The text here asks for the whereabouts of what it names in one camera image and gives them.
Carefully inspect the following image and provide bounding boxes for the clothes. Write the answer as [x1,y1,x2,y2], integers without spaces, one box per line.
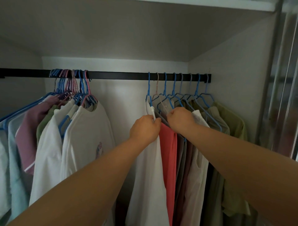
[0,94,116,226]

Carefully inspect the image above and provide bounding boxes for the white wardrobe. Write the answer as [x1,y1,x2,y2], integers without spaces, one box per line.
[0,0,283,226]

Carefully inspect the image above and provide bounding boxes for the person's right forearm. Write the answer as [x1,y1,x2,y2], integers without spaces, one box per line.
[179,123,298,226]

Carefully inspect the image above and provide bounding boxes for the beige plastic hanger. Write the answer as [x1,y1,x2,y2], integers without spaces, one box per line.
[151,72,168,110]

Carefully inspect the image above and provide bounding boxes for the black clothes rail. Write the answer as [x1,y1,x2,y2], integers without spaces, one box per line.
[0,68,212,83]

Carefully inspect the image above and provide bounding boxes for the person's right hand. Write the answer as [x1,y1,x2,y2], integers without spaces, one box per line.
[166,107,197,135]

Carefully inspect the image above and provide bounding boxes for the person's left hand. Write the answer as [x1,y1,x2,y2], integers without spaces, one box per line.
[129,115,161,149]

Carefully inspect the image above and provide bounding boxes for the person's left forearm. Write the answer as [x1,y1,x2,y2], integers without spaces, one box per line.
[8,137,154,226]

